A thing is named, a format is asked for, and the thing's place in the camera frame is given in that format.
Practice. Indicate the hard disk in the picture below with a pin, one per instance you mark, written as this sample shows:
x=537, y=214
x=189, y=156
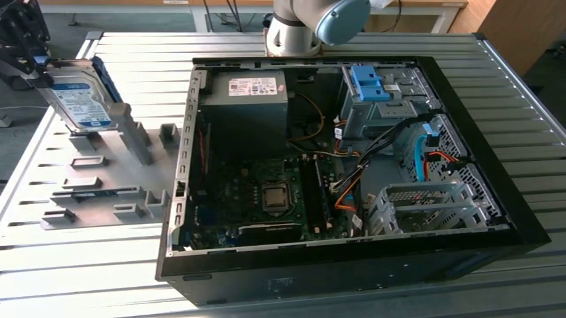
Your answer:
x=75, y=102

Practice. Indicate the grey floor box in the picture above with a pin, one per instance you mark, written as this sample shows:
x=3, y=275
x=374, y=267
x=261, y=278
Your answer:
x=5, y=121

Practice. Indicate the grey parts rack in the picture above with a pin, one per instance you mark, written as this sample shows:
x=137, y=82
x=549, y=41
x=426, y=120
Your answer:
x=115, y=179

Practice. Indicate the dark blue RAM stick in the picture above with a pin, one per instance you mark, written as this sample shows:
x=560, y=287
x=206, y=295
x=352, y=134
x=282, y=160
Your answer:
x=93, y=193

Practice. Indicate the grey power supply unit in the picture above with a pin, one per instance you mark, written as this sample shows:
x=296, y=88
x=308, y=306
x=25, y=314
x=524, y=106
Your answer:
x=248, y=116

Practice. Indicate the green motherboard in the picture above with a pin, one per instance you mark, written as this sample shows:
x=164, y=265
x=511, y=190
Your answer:
x=240, y=185

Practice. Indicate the silver CPU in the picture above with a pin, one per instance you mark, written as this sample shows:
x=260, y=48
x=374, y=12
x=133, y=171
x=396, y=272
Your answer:
x=274, y=195

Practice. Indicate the blue plastic drive latch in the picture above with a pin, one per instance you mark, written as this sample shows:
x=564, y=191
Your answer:
x=369, y=92

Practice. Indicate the black graphics card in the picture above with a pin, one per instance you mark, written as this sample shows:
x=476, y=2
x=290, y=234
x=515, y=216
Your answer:
x=270, y=233

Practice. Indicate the black RAM stick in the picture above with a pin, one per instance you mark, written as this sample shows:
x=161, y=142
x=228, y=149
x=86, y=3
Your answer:
x=322, y=195

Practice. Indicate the silver drive cage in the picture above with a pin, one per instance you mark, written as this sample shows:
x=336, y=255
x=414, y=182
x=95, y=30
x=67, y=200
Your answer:
x=389, y=112

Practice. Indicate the black PC case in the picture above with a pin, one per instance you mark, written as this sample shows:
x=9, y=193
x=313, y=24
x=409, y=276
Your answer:
x=310, y=275

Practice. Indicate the wooden cabinet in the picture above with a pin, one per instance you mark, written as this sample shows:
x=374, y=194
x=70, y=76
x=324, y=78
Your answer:
x=523, y=33

